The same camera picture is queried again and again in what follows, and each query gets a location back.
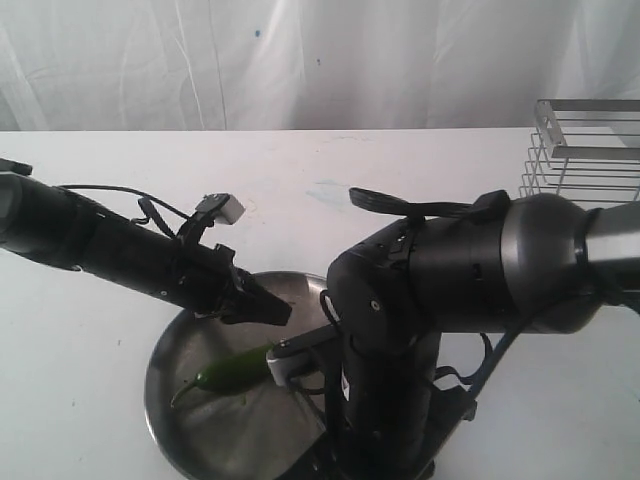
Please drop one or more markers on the round steel plate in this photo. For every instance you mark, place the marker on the round steel plate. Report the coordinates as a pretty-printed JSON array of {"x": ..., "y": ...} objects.
[{"x": 256, "y": 435}]

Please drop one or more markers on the white backdrop curtain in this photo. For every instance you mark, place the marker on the white backdrop curtain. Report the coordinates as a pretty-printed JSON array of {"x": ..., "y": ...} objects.
[{"x": 267, "y": 65}]

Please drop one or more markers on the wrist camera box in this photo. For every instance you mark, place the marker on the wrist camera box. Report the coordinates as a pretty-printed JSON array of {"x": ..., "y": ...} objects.
[
  {"x": 224, "y": 208},
  {"x": 295, "y": 357}
]

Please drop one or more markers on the green chili pepper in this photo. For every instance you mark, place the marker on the green chili pepper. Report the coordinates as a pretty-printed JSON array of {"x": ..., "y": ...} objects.
[{"x": 230, "y": 376}]

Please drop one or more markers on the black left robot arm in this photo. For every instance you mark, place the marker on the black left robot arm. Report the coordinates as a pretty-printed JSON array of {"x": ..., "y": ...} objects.
[{"x": 58, "y": 227}]

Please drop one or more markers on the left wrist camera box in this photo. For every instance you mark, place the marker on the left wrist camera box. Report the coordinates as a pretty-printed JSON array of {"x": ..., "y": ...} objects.
[{"x": 224, "y": 208}]

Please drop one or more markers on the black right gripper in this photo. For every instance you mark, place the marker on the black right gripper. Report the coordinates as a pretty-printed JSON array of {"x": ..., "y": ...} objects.
[{"x": 371, "y": 449}]

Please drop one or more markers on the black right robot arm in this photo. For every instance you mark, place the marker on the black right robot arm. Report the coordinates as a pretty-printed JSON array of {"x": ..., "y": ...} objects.
[{"x": 421, "y": 313}]

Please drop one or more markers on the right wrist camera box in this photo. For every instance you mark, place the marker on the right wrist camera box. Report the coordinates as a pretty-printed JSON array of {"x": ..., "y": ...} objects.
[{"x": 295, "y": 357}]

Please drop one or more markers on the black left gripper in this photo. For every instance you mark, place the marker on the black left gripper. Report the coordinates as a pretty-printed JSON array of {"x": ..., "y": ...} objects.
[{"x": 207, "y": 282}]

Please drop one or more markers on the steel wire utensil rack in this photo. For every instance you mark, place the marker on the steel wire utensil rack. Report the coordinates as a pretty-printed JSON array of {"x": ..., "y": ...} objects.
[{"x": 585, "y": 150}]

